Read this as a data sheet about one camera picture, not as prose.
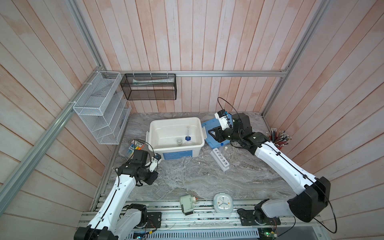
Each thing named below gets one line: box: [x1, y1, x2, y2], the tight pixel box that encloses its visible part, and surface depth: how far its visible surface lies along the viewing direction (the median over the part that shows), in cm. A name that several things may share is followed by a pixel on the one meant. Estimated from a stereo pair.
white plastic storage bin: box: [145, 117, 208, 161], surface depth 99 cm
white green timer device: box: [179, 194, 200, 216], surface depth 76 cm
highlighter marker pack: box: [126, 139, 144, 156], surface depth 103 cm
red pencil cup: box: [266, 128, 292, 150], surface depth 87 cm
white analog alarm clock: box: [213, 192, 234, 214], surface depth 78 cm
